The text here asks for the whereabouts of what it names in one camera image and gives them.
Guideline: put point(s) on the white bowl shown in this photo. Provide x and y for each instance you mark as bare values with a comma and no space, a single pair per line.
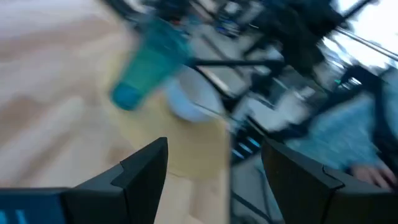
189,99

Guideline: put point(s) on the teal plastic tumbler cup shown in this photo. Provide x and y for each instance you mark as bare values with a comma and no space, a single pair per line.
146,68

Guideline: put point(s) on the black metal table frame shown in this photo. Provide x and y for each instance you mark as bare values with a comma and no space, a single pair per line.
233,62

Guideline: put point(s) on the round woven straw placemat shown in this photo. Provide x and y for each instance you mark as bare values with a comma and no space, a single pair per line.
174,146

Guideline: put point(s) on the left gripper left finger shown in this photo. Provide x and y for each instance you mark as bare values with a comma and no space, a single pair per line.
124,193

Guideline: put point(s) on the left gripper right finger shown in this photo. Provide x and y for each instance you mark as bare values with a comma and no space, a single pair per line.
311,196

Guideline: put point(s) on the person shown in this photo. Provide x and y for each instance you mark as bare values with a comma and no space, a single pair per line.
335,133

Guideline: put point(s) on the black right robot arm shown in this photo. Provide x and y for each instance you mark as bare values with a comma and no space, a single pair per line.
298,37

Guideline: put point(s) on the person's hand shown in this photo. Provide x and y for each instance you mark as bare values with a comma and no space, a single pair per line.
370,175

